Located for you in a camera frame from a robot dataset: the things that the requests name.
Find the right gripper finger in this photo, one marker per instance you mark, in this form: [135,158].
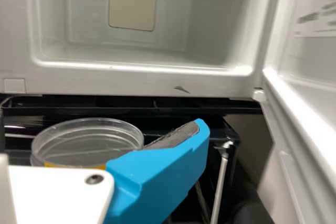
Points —
[157,176]

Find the petri dish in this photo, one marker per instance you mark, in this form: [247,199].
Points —
[78,142]

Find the black platform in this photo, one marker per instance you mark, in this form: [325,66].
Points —
[228,132]

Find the white incubator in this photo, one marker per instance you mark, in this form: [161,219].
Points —
[78,24]

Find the incubator door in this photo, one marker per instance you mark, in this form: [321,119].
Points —
[309,103]

